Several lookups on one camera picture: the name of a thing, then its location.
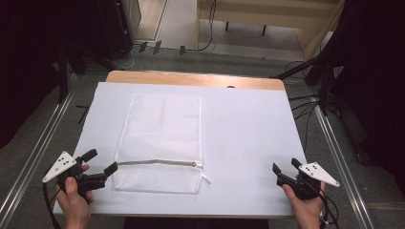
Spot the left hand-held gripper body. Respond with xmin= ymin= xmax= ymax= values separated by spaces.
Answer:
xmin=42 ymin=151 xmax=108 ymax=197

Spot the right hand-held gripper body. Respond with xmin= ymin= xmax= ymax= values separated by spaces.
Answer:
xmin=276 ymin=162 xmax=341 ymax=201

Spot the white mesh laundry bag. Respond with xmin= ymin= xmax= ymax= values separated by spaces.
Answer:
xmin=113 ymin=93 xmax=212 ymax=195

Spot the person's right hand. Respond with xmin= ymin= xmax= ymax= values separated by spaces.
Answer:
xmin=281 ymin=180 xmax=327 ymax=229

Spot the person's left hand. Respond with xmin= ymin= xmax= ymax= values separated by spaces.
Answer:
xmin=54 ymin=163 xmax=96 ymax=229

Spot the white table cover sheet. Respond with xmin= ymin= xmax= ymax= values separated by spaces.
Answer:
xmin=53 ymin=81 xmax=309 ymax=219

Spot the black metal stand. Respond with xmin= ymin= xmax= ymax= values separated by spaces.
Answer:
xmin=52 ymin=40 xmax=126 ymax=105
xmin=269 ymin=52 xmax=339 ymax=116

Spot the person's dark clothing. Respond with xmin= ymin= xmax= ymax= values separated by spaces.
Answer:
xmin=122 ymin=217 xmax=271 ymax=229

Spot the black curtain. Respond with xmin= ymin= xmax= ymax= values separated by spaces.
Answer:
xmin=0 ymin=0 xmax=70 ymax=151
xmin=326 ymin=0 xmax=405 ymax=195

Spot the light wooden furniture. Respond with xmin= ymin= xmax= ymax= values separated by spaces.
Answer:
xmin=195 ymin=0 xmax=348 ymax=62

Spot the dark cabinet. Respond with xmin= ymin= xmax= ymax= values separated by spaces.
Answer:
xmin=94 ymin=0 xmax=143 ymax=62

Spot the metal floor rail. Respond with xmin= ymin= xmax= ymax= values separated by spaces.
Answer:
xmin=0 ymin=73 xmax=78 ymax=229
xmin=312 ymin=94 xmax=376 ymax=229

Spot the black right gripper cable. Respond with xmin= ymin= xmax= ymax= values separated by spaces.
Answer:
xmin=313 ymin=182 xmax=341 ymax=229

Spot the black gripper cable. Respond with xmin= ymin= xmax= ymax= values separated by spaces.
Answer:
xmin=42 ymin=181 xmax=64 ymax=229
xmin=313 ymin=182 xmax=341 ymax=229

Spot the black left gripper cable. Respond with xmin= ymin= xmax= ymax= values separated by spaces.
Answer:
xmin=42 ymin=181 xmax=64 ymax=229

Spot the black floor cables bundle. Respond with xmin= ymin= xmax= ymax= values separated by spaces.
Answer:
xmin=284 ymin=60 xmax=335 ymax=155

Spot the white floor cable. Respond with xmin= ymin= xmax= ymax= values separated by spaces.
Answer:
xmin=109 ymin=43 xmax=141 ymax=72

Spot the black hanging cable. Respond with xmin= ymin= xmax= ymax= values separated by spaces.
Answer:
xmin=183 ymin=0 xmax=218 ymax=53

